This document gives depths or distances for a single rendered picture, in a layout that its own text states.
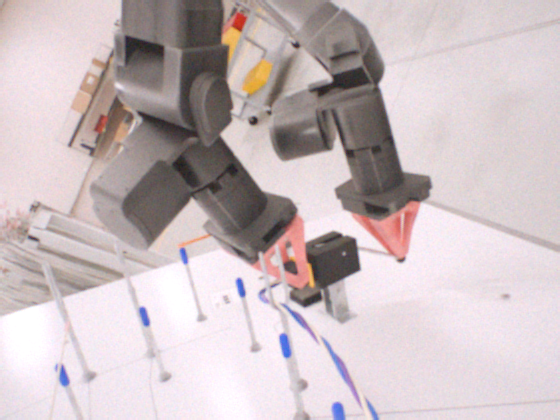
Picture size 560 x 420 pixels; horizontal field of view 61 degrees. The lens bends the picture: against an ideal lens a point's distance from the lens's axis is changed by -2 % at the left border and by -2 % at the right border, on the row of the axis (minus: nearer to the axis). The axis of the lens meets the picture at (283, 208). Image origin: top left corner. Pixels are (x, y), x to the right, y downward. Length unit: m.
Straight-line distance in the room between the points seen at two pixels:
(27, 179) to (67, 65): 1.96
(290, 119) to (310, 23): 0.11
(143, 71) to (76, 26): 8.48
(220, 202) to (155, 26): 0.16
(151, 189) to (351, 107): 0.22
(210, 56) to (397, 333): 0.33
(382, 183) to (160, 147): 0.25
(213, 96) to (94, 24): 8.52
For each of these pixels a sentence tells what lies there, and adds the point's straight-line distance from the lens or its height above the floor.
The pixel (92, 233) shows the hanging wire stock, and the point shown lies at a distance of 1.54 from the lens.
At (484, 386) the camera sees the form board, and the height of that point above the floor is 1.05.
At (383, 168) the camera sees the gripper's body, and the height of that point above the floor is 1.13.
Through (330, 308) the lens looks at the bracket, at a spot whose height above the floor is 1.10.
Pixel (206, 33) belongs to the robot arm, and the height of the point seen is 1.37.
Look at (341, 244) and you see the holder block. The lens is 0.52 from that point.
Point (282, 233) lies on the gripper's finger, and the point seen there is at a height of 1.22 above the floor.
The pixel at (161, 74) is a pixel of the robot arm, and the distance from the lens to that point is 0.37.
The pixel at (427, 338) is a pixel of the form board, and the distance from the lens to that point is 0.52.
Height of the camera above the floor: 1.41
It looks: 24 degrees down
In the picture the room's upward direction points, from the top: 65 degrees counter-clockwise
